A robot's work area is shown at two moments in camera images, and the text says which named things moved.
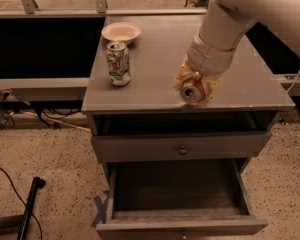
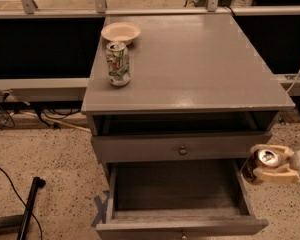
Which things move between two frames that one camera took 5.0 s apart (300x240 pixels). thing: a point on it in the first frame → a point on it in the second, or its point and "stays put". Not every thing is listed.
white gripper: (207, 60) → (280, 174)
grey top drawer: (161, 136) stays put
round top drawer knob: (183, 151) stays put
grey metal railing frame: (292, 85) stays put
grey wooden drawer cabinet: (146, 120) stays put
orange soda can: (190, 94) → (259, 159)
